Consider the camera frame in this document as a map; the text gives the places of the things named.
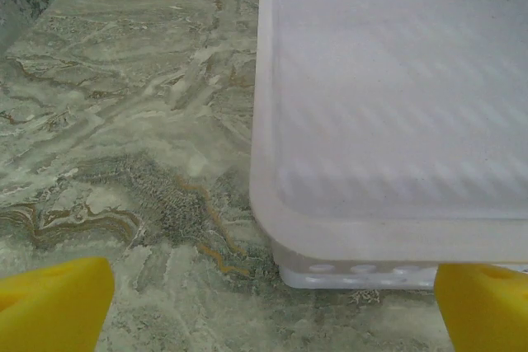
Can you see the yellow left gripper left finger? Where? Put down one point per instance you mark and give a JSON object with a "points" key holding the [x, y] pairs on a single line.
{"points": [[49, 311]]}

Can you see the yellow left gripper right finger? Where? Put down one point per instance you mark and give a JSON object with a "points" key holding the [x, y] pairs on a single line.
{"points": [[486, 315]]}

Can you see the pale lilac plastic basket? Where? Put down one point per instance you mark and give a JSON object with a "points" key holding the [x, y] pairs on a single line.
{"points": [[392, 100]]}

